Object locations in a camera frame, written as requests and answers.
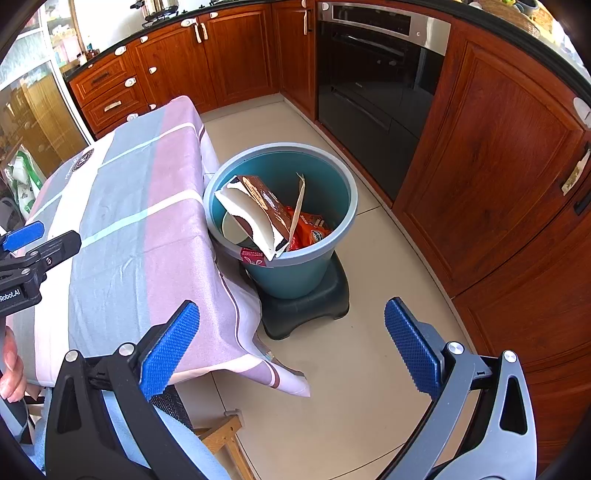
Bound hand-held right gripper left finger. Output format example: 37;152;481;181
44;299;218;480

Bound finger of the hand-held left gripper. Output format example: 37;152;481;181
0;230;83;283
0;220;45;252

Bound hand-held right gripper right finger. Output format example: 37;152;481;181
376;296;539;480

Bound teal plastic bin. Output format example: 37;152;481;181
202;144;358;298

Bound red orange snack packet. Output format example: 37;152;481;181
284;205;333;252

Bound brown torn carton box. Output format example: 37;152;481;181
215;174;294;260

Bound brown paper cutlery sleeve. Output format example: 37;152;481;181
287;173;308;252

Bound person's left hand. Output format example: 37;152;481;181
0;325;26;402

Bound white green rice bag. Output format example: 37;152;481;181
4;150;47;217

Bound grey woven chair seat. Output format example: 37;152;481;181
152;385;195;430

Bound light blue clothing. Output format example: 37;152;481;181
0;383;218;480

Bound black plastic step stool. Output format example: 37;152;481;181
238;261;352;342

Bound small red printed wrapper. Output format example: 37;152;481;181
240;247;269;267

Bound glass sliding door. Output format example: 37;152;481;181
0;60;95;195

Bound wooden kitchen cabinets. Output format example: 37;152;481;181
67;0;591;467

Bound black built-in oven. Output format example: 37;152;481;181
315;0;452;201

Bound steel cooking pot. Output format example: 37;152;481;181
131;0;181;19

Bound wooden chair frame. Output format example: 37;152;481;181
194;408;257;480

